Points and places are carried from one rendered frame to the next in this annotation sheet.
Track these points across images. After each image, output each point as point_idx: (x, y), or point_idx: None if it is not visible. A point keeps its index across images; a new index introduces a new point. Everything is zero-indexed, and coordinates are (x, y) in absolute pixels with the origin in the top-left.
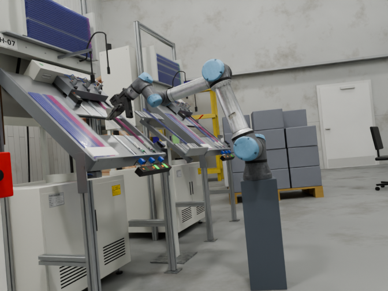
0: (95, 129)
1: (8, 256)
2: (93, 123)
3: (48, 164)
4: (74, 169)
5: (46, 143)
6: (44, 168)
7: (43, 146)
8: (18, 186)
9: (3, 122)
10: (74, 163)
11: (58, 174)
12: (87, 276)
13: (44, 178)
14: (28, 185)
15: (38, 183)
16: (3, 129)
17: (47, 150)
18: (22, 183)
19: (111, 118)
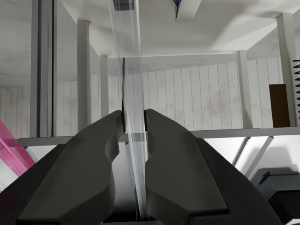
0: (42, 119)
1: None
2: (47, 135)
3: (101, 78)
4: (89, 41)
5: (102, 110)
6: (107, 72)
7: (107, 105)
8: (217, 24)
9: (274, 124)
10: (88, 52)
11: (178, 11)
12: None
13: (107, 59)
14: (209, 18)
15: (179, 23)
16: (272, 110)
17: (101, 99)
18: (158, 49)
19: (118, 126)
